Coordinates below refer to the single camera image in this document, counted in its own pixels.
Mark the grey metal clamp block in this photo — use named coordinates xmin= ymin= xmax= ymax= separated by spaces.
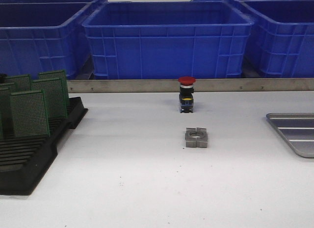
xmin=184 ymin=127 xmax=209 ymax=148

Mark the red emergency stop button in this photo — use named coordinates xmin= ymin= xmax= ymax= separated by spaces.
xmin=178 ymin=76 xmax=196 ymax=113

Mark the green perforated circuit board front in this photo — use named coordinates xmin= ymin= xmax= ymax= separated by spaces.
xmin=10 ymin=90 xmax=50 ymax=138

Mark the black slotted board rack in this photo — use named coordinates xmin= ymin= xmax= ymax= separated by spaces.
xmin=0 ymin=97 xmax=88 ymax=196

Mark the blue plastic crate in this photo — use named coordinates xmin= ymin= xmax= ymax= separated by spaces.
xmin=83 ymin=1 xmax=253 ymax=79
xmin=241 ymin=0 xmax=314 ymax=78
xmin=0 ymin=2 xmax=92 ymax=79

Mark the blue plastic crate centre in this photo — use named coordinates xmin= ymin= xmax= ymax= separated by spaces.
xmin=83 ymin=1 xmax=253 ymax=79

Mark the green circuit board left middle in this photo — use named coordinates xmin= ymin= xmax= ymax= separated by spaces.
xmin=0 ymin=82 xmax=17 ymax=93

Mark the blue plastic crate left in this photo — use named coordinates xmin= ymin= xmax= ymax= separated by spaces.
xmin=0 ymin=2 xmax=92 ymax=79

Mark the silver metal tray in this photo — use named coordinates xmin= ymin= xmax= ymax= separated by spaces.
xmin=266 ymin=113 xmax=314 ymax=158

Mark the green perforated circuit board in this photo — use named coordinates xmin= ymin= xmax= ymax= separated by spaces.
xmin=10 ymin=90 xmax=50 ymax=138
xmin=31 ymin=77 xmax=67 ymax=119
xmin=38 ymin=70 xmax=70 ymax=106

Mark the metal table edge rail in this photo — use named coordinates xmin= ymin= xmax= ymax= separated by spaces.
xmin=67 ymin=78 xmax=314 ymax=93

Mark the blue plastic crate right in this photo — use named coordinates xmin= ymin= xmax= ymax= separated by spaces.
xmin=241 ymin=0 xmax=314 ymax=78

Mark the green circuit board left rear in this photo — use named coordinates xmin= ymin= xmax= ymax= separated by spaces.
xmin=4 ymin=74 xmax=32 ymax=92

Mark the green circuit board left front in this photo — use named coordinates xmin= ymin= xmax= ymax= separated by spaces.
xmin=0 ymin=87 xmax=13 ymax=140

